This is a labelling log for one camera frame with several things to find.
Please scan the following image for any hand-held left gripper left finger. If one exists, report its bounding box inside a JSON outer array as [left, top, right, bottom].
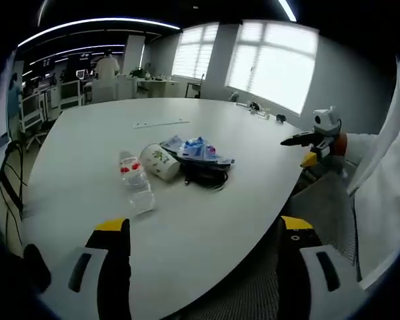
[[41, 218, 133, 320]]

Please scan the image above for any black cable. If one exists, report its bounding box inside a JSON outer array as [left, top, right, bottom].
[[179, 162, 230, 191]]

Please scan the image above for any white tabletop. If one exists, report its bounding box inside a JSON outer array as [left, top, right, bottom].
[[19, 97, 316, 320]]

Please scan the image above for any white rack cart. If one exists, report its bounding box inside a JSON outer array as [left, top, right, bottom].
[[57, 79, 85, 111], [19, 92, 49, 133]]

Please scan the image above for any white flat strip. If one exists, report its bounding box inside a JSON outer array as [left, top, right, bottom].
[[132, 119, 191, 129]]

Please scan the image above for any white paper cup green print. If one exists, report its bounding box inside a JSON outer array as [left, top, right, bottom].
[[139, 143, 182, 183]]

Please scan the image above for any clear plastic water bottle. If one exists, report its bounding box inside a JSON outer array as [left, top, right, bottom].
[[117, 149, 156, 217]]

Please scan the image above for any small clear items cluster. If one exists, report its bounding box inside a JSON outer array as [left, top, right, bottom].
[[235, 99, 273, 121]]

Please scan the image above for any black chair frame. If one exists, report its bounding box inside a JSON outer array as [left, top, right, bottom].
[[0, 140, 28, 247]]

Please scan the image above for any white office chair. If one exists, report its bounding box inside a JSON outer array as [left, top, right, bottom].
[[23, 128, 48, 153]]

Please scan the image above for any blue and white wrapper packet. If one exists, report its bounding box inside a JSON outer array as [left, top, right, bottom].
[[159, 135, 187, 153]]

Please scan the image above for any green potted plant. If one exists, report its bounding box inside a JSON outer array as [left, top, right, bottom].
[[129, 66, 149, 80]]

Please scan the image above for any white office desk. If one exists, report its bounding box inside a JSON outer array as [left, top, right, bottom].
[[135, 77, 181, 99]]

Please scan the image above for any blue and white tissue packet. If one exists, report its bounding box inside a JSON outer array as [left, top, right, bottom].
[[178, 135, 236, 167]]

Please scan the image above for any window with white blinds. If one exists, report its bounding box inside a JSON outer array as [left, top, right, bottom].
[[171, 22, 220, 80], [225, 19, 320, 116]]

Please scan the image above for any person in white coat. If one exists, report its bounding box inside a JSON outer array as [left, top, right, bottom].
[[346, 58, 400, 291]]

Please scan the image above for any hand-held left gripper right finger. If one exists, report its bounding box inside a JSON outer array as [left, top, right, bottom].
[[275, 215, 366, 320]]

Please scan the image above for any person's right hand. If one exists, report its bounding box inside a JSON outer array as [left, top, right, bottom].
[[334, 132, 350, 157]]

